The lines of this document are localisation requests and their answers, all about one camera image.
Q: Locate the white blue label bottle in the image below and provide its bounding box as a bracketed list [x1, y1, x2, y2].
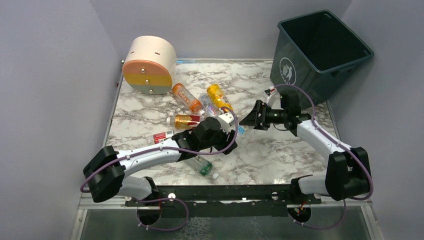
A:
[237, 125, 247, 136]

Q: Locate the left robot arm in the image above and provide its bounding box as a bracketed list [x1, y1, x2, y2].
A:
[80, 113, 239, 203]

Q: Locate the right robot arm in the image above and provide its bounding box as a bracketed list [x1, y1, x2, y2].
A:
[239, 90, 372, 201]

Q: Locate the dark green plastic bin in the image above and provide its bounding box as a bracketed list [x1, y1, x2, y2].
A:
[270, 10, 375, 109]

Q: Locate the green tinted tea bottle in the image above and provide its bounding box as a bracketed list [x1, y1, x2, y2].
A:
[183, 155, 220, 180]

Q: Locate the clear purple label bottle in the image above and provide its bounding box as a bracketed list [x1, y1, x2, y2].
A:
[198, 93, 220, 118]

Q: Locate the red gold drink can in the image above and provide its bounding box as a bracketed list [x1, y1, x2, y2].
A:
[166, 114, 205, 130]

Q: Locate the orange drink bottle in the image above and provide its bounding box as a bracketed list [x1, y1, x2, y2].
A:
[172, 83, 206, 116]

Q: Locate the yellow drink bottle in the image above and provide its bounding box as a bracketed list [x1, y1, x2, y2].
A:
[206, 84, 233, 112]

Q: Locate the small red label bottle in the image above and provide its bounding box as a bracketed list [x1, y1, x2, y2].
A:
[146, 130, 175, 146]

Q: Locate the round cream drum box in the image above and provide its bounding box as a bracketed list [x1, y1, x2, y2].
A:
[122, 35, 177, 95]

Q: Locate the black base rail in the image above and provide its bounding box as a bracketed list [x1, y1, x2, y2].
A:
[125, 184, 344, 222]

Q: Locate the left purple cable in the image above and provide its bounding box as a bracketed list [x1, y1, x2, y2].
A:
[80, 106, 239, 232]

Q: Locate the purple cable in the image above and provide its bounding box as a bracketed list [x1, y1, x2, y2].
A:
[273, 83, 375, 230]
[80, 106, 239, 232]

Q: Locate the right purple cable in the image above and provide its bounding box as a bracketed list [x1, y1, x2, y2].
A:
[273, 83, 375, 230]

